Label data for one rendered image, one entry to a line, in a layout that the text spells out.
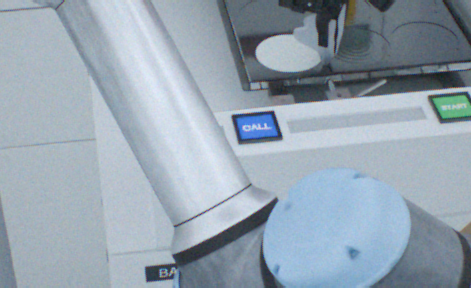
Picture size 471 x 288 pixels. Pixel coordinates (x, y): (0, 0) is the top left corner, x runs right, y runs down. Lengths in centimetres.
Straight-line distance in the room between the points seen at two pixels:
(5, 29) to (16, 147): 27
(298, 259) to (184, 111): 19
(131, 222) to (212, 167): 45
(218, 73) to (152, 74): 70
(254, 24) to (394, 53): 22
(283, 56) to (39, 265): 89
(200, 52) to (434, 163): 51
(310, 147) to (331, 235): 44
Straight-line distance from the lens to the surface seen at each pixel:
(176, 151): 97
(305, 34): 152
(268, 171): 131
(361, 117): 137
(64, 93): 197
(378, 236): 87
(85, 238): 221
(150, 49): 98
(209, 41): 175
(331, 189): 90
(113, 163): 151
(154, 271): 140
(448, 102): 140
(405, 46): 162
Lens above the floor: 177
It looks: 38 degrees down
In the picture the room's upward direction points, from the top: straight up
